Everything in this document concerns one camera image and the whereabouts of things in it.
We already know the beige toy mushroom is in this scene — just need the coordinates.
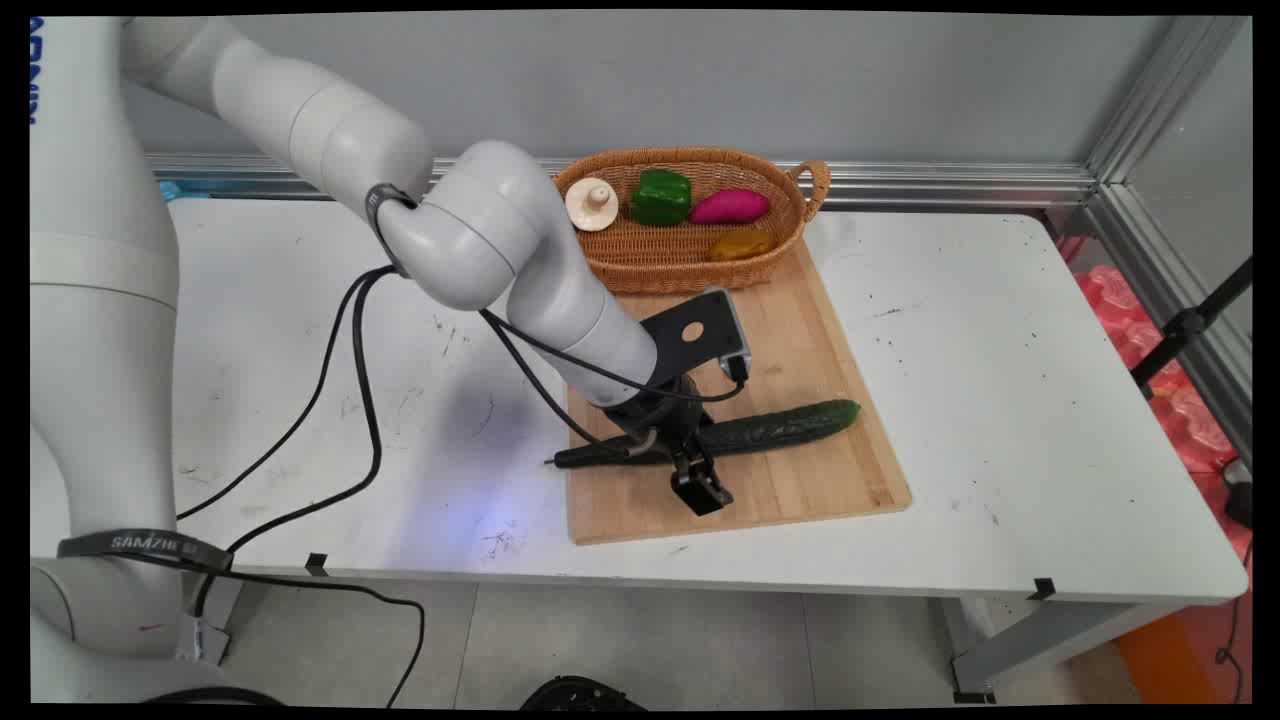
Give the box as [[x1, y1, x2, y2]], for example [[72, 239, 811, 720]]
[[565, 178, 620, 233]]

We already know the purple toy sweet potato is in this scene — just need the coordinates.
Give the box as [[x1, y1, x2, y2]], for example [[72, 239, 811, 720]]
[[688, 188, 772, 225]]

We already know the red plastic-wrapped bottle pack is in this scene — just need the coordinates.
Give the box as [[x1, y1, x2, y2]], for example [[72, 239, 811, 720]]
[[1072, 264, 1239, 473]]

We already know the black tripod leg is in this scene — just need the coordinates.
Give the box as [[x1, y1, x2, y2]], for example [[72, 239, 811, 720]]
[[1130, 258, 1253, 389]]

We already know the woven wicker basket with handles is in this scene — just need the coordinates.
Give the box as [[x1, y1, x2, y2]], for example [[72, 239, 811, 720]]
[[554, 147, 832, 295]]

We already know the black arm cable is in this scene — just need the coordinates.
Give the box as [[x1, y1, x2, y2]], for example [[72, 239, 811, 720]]
[[176, 264, 397, 523], [195, 268, 401, 601]]

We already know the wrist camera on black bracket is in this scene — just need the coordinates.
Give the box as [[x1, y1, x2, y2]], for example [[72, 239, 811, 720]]
[[638, 287, 753, 385]]

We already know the black floor cable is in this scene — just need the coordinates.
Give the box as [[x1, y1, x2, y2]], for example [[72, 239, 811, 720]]
[[196, 572, 427, 707]]

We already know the black camera cable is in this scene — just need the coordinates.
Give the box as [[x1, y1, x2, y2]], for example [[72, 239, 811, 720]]
[[478, 308, 749, 447]]

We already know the yellow-brown potato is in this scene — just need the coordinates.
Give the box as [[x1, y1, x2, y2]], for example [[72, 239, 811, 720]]
[[708, 228, 773, 263]]

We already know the black velcro strap with print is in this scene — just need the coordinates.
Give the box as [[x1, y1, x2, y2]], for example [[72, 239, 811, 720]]
[[57, 528, 235, 575]]

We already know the green toy bell pepper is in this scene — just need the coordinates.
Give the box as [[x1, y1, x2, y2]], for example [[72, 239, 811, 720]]
[[629, 169, 694, 227]]

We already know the grey metal table leg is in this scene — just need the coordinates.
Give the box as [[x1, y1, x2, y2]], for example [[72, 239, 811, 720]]
[[950, 598, 1191, 703]]

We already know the black round floor object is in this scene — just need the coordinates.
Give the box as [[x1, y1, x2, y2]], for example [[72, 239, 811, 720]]
[[520, 676, 646, 711]]

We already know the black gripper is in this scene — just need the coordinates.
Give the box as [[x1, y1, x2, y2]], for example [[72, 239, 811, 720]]
[[603, 375, 734, 518]]

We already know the dark green toy cucumber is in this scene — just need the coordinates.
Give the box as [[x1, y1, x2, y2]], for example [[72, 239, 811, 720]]
[[545, 399, 862, 471]]

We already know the wooden cutting board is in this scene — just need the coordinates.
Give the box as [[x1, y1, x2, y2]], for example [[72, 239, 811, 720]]
[[565, 238, 913, 547]]

